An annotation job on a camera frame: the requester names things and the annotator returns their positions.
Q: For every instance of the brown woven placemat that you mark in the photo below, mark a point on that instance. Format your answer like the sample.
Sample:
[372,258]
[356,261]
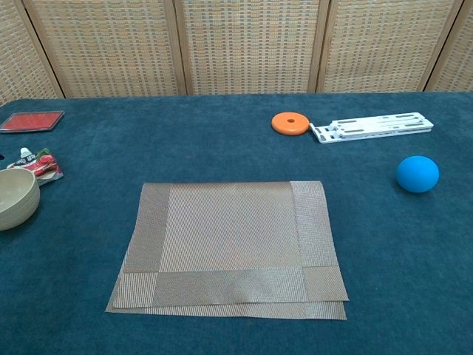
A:
[229,240]

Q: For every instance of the beige bowl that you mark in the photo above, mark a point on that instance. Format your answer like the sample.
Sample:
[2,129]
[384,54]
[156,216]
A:
[16,199]

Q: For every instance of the blue ball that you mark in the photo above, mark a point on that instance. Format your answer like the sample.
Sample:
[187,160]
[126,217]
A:
[417,174]

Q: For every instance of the red packet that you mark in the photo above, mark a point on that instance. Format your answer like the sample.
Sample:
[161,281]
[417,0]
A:
[31,121]

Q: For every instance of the blue carpet table cover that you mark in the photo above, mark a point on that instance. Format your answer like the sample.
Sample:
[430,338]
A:
[184,140]

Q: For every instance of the orange disc with hole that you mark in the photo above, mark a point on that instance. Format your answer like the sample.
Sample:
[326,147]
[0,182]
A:
[286,127]

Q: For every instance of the woven bamboo folding screen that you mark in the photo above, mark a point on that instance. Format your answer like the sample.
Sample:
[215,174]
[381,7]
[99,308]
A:
[240,44]

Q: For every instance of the white folding stand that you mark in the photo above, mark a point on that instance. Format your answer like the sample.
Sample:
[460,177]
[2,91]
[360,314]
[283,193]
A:
[369,127]

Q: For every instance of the red spouted drink pouch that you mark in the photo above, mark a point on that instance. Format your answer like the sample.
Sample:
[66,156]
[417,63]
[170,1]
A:
[44,164]

